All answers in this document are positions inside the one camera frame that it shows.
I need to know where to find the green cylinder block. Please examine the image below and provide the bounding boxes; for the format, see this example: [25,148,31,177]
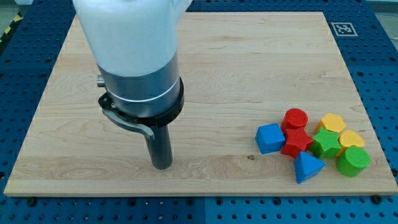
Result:
[336,146,371,177]

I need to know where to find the blue cube block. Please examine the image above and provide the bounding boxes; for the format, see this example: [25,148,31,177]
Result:
[255,123,285,154]

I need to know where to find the white fiducial marker tag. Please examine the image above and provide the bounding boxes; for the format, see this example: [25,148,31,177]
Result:
[331,22,358,37]

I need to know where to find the green star block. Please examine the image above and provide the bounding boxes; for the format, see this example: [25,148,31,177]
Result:
[309,127,341,159]

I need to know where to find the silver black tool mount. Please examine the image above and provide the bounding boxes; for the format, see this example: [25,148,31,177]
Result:
[98,55,184,128]

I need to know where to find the blue triangle block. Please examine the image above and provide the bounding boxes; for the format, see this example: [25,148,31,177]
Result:
[294,152,326,184]

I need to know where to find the red star block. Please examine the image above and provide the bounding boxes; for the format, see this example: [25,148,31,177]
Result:
[280,127,314,159]

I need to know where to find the yellow heart block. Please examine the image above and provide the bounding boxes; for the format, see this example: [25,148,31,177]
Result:
[336,130,365,157]

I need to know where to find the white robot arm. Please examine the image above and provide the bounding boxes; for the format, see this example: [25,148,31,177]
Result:
[73,0,191,170]

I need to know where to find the red cylinder block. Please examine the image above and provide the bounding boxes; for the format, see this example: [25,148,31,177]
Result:
[281,108,308,131]

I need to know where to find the wooden board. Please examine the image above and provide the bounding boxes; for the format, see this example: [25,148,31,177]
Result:
[4,12,397,197]

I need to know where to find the yellow hexagon block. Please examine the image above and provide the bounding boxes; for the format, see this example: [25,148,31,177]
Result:
[315,113,346,133]

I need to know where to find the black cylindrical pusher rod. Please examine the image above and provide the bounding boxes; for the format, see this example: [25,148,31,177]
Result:
[145,126,173,170]

